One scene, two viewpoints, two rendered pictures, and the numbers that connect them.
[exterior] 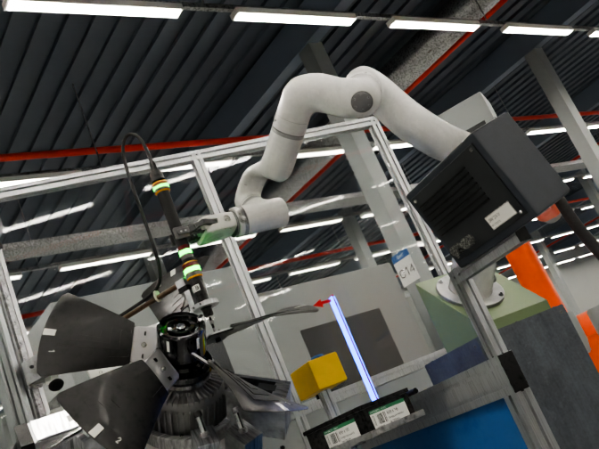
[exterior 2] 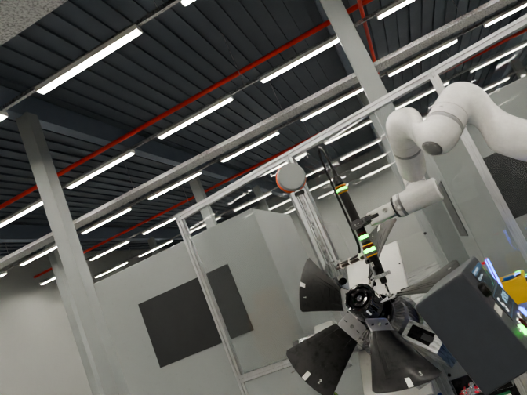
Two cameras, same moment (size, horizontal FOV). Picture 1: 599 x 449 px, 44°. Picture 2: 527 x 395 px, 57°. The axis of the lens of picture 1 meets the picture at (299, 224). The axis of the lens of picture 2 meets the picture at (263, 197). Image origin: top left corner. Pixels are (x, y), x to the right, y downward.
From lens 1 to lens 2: 1.29 m
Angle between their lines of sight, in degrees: 54
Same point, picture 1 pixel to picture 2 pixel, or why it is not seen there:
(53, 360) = (306, 302)
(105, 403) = (311, 356)
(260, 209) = (412, 197)
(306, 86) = (396, 126)
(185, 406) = not seen: hidden behind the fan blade
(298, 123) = (405, 150)
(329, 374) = (516, 295)
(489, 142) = (433, 317)
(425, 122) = (514, 143)
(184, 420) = not seen: hidden behind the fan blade
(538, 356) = not seen: outside the picture
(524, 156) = (476, 327)
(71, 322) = (310, 280)
